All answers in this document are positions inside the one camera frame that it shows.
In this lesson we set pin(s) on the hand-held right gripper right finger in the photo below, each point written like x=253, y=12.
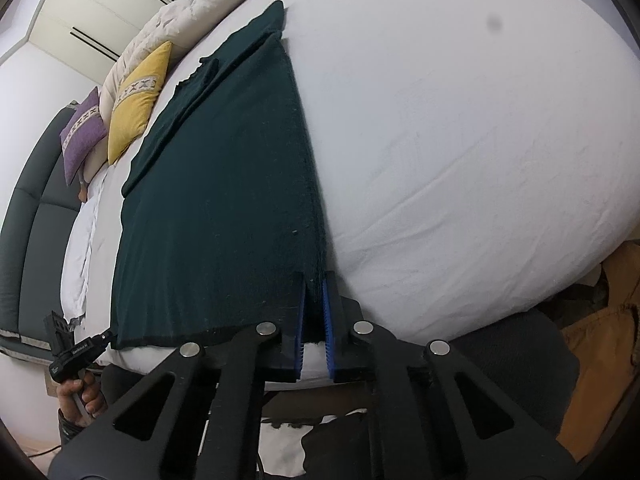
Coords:
x=328, y=330

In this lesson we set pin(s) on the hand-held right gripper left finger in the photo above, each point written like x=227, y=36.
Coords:
x=300, y=330

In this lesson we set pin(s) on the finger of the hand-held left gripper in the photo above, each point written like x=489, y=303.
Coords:
x=101, y=336

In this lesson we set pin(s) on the dark green sweater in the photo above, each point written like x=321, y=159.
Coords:
x=220, y=200

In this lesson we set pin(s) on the person's left hand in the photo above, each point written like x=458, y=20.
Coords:
x=87, y=399

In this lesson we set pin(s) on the white pillow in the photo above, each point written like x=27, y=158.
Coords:
x=82, y=260

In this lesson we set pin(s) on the black and white rug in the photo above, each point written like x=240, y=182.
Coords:
x=300, y=440

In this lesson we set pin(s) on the dark grey headboard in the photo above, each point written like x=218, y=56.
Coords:
x=30, y=230

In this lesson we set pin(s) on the dark grey cloth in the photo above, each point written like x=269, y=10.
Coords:
x=510, y=360

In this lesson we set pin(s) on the purple pillow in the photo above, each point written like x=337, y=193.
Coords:
x=82, y=130

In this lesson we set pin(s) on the white bed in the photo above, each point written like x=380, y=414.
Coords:
x=450, y=160

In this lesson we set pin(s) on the yellow pillow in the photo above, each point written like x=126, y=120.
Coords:
x=135, y=97

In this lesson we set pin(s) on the orange cloth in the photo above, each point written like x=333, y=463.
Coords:
x=605, y=340

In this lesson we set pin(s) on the beige comforter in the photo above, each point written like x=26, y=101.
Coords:
x=165, y=35

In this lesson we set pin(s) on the cream wardrobe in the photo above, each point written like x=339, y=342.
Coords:
x=100, y=5

